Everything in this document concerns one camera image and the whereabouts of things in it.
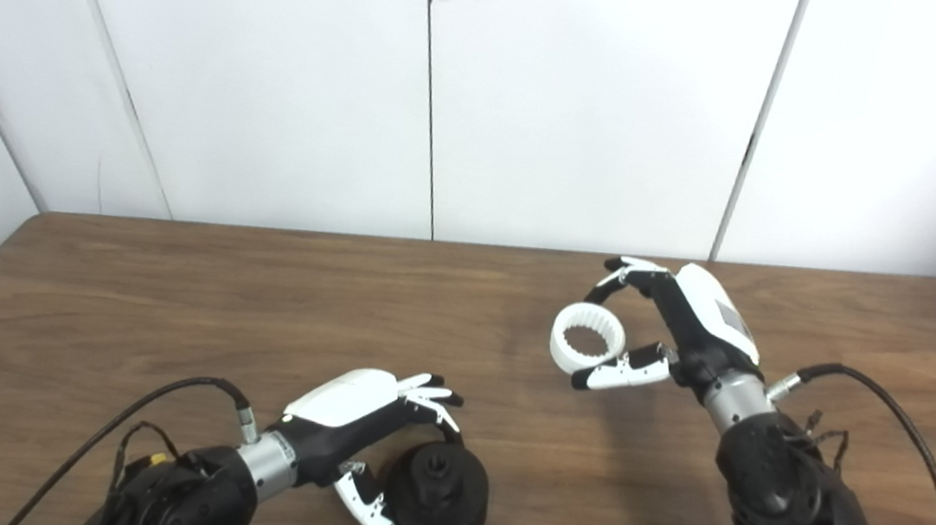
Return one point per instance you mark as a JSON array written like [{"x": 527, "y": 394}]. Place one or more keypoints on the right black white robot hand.
[{"x": 704, "y": 331}]

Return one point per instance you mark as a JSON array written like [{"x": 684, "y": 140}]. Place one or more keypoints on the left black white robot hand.
[{"x": 345, "y": 397}]

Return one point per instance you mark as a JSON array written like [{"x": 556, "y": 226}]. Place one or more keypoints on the round black plastic part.
[{"x": 455, "y": 505}]

